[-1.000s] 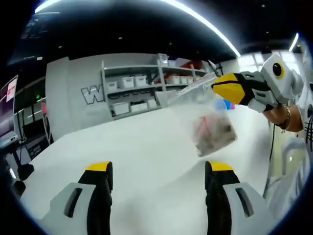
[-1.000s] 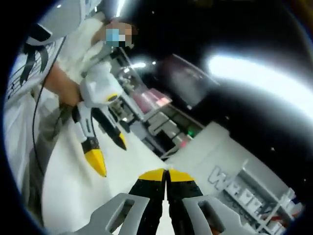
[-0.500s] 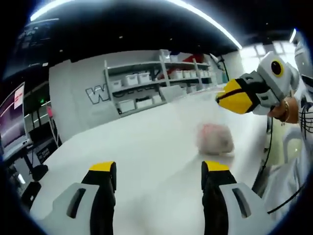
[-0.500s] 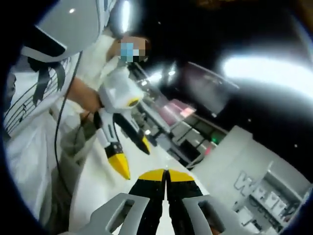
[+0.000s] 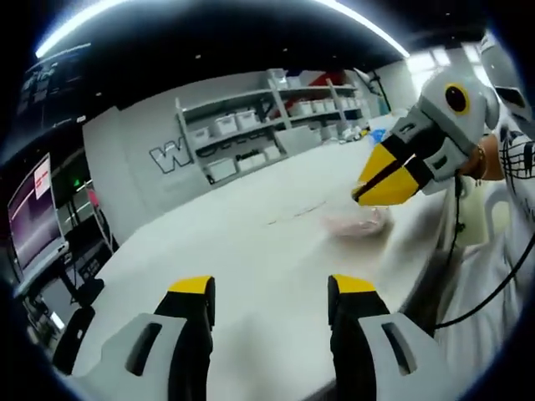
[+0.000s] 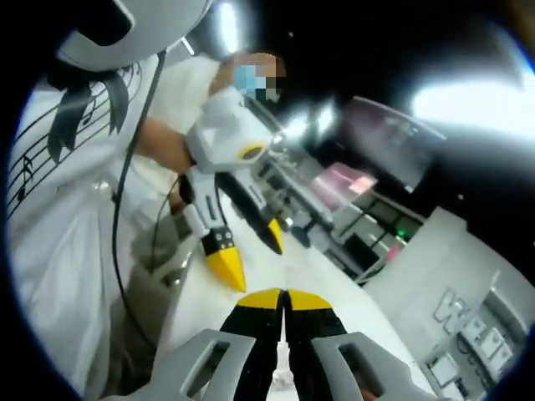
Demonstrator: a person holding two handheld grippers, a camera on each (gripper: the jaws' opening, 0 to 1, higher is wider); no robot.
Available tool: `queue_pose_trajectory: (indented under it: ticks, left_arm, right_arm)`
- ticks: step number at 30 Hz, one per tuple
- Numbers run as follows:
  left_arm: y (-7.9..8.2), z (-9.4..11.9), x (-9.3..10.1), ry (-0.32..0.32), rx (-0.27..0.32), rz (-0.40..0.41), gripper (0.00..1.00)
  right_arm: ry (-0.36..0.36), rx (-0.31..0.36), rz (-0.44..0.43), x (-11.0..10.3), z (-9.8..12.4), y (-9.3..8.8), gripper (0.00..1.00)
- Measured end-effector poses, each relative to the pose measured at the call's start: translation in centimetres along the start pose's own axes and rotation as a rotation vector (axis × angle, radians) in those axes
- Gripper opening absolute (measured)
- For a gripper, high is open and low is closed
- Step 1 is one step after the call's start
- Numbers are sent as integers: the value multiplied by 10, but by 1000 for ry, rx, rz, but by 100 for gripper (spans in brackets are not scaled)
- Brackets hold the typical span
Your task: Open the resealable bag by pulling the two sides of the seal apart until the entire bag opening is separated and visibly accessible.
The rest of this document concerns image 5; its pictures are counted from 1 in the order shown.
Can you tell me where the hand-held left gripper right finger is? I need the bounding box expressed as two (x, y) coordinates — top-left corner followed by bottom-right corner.
(328, 274), (452, 401)

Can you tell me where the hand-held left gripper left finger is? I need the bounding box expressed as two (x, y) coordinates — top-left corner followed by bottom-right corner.
(70, 275), (217, 401)

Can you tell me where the clear resealable bag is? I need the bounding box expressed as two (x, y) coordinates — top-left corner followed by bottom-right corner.
(267, 200), (396, 239)

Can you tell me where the person's right hand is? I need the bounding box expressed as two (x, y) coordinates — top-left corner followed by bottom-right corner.
(456, 144), (482, 180)

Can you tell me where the bright window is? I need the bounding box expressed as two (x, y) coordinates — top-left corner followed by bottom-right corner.
(407, 39), (486, 109)

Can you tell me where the black chair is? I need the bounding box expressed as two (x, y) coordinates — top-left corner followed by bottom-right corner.
(52, 307), (97, 375)

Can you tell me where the person in white shirt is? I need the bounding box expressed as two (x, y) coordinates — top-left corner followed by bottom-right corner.
(434, 28), (535, 377)

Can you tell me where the grey storage box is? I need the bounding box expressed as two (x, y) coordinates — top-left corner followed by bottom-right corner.
(278, 124), (323, 154)

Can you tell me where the grey metal shelving unit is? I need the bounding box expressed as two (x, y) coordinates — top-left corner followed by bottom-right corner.
(175, 69), (373, 185)

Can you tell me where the ceiling light strip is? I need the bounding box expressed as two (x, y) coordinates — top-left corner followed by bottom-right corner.
(35, 0), (135, 58)
(325, 0), (410, 58)

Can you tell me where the row of white storage bins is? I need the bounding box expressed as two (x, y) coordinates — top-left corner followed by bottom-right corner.
(190, 69), (364, 183)

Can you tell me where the large display monitor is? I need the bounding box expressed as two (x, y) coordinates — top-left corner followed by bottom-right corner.
(6, 152), (70, 293)

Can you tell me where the dark hanging sign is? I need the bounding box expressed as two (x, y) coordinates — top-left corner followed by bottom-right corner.
(18, 41), (93, 123)

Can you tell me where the gold bracelet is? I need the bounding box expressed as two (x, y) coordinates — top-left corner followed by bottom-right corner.
(475, 144), (489, 187)

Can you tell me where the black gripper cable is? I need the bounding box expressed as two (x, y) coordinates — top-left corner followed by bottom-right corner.
(433, 173), (535, 331)

